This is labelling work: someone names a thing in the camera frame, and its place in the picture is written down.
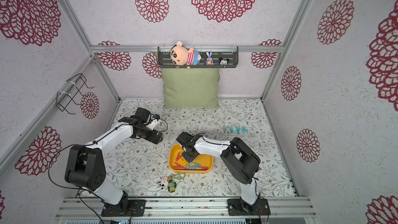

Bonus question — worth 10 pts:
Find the green toy keychain with chain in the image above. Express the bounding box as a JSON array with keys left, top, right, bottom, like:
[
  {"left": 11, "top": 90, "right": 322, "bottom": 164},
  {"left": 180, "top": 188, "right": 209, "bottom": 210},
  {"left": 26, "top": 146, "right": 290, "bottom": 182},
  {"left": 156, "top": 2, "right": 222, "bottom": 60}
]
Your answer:
[{"left": 167, "top": 173, "right": 186, "bottom": 193}]

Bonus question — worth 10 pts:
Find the black white mouse figure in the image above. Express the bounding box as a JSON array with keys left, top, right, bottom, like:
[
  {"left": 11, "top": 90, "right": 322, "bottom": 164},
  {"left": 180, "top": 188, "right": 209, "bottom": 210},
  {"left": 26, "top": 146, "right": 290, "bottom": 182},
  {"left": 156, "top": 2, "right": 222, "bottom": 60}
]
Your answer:
[{"left": 219, "top": 58, "right": 229, "bottom": 66}]

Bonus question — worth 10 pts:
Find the cow plush keychain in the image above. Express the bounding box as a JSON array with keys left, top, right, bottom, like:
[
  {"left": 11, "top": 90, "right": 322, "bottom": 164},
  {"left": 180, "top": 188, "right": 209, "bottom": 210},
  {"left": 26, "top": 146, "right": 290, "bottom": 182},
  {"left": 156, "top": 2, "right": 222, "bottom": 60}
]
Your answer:
[{"left": 158, "top": 177, "right": 169, "bottom": 189}]

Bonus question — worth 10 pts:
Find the green square pillow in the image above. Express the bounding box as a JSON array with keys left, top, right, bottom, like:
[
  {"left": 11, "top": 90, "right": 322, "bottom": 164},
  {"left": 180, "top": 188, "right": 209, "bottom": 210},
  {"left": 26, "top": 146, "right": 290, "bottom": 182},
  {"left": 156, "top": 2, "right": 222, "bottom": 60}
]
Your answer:
[{"left": 161, "top": 68, "right": 219, "bottom": 108}]

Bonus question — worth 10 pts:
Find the black wire wall rack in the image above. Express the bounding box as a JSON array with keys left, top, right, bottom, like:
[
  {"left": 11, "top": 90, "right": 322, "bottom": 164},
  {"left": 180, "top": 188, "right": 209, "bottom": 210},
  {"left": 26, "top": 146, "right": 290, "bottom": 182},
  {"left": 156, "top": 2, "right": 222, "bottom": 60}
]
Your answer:
[{"left": 55, "top": 73, "right": 93, "bottom": 115}]

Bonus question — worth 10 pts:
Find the dark metal wall shelf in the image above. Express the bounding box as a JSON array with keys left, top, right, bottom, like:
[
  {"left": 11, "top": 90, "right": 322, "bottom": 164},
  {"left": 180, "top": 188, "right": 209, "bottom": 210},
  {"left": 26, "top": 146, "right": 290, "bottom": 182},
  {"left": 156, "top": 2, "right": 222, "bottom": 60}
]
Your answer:
[{"left": 157, "top": 45, "right": 239, "bottom": 68}]

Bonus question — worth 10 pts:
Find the aluminium front rail frame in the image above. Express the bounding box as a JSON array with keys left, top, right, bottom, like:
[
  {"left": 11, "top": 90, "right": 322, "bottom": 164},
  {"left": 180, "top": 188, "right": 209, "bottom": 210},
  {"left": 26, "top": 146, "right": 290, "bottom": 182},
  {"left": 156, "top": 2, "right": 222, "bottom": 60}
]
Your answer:
[{"left": 55, "top": 197, "right": 317, "bottom": 223}]

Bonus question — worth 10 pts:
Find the small blue bunny figure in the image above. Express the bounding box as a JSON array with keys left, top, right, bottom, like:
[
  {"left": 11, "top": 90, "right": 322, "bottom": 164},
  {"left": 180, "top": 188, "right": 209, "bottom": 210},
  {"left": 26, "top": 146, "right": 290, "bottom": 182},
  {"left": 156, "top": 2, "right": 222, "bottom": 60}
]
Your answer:
[{"left": 206, "top": 51, "right": 214, "bottom": 65}]

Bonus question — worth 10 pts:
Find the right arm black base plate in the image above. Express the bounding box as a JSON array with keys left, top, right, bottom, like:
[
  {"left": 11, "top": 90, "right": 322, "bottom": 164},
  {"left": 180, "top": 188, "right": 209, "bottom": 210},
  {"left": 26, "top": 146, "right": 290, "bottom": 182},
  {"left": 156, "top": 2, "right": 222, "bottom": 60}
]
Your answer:
[{"left": 227, "top": 198, "right": 271, "bottom": 216}]

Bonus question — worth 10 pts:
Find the yellow clothespin in box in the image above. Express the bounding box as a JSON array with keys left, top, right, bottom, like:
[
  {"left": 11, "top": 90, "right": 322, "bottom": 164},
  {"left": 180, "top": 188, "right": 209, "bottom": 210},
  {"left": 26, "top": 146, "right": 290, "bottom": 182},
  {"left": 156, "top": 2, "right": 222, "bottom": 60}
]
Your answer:
[{"left": 180, "top": 157, "right": 188, "bottom": 166}]

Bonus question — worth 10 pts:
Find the yellow plastic storage box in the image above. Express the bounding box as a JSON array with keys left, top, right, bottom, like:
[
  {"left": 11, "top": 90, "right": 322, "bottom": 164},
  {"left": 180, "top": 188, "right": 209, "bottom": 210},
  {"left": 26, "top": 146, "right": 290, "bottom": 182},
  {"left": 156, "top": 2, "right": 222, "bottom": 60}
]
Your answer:
[{"left": 169, "top": 144, "right": 214, "bottom": 173}]

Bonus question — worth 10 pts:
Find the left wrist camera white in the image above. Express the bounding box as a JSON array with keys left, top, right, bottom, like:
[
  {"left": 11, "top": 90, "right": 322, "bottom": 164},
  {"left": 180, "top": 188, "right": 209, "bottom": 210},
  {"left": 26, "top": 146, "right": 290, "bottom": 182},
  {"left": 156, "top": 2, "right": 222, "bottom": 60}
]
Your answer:
[{"left": 146, "top": 114, "right": 160, "bottom": 130}]

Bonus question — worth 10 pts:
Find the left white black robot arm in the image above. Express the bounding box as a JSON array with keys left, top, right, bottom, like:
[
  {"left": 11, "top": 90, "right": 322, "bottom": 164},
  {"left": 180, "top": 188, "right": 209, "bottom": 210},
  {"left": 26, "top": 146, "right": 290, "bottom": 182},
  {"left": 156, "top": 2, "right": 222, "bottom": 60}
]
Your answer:
[{"left": 65, "top": 107, "right": 163, "bottom": 206}]

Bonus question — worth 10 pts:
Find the red clothespin in box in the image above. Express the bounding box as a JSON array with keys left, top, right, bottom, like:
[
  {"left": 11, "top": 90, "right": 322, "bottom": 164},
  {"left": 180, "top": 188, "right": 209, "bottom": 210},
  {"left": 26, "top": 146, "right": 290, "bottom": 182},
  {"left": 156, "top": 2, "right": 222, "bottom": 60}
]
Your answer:
[{"left": 175, "top": 152, "right": 183, "bottom": 161}]

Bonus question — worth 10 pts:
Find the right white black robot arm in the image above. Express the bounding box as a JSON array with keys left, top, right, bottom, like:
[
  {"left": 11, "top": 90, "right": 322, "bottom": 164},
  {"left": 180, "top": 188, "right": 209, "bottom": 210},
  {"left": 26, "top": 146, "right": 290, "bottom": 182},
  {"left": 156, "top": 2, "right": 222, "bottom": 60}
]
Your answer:
[{"left": 176, "top": 132, "right": 261, "bottom": 206}]

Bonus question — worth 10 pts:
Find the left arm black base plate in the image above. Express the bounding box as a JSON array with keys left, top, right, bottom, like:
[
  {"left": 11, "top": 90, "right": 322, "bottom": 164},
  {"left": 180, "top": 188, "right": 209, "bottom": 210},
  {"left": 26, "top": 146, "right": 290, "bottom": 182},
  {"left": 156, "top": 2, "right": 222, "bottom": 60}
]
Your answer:
[{"left": 101, "top": 199, "right": 146, "bottom": 217}]

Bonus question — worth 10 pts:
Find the pink boy plush doll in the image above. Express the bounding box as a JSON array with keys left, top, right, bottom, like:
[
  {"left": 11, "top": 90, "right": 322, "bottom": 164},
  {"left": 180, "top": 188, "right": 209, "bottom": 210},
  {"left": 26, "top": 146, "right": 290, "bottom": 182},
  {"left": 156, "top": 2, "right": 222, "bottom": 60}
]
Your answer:
[{"left": 170, "top": 41, "right": 202, "bottom": 68}]

